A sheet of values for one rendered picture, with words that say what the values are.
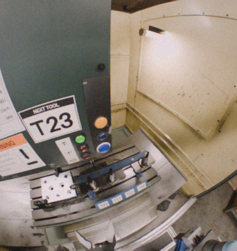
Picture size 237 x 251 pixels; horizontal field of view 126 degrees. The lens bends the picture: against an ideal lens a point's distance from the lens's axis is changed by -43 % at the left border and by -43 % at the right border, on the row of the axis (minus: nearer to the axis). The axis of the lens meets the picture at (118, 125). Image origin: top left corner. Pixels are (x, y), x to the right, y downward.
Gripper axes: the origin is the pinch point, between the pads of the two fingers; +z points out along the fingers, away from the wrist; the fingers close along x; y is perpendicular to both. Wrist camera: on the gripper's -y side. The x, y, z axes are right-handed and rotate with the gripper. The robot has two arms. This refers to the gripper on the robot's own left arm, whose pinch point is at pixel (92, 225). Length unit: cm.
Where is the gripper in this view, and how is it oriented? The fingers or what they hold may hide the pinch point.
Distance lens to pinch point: 49.0
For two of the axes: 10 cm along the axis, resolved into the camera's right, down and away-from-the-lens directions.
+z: -4.1, -5.9, 7.0
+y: -0.2, 7.7, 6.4
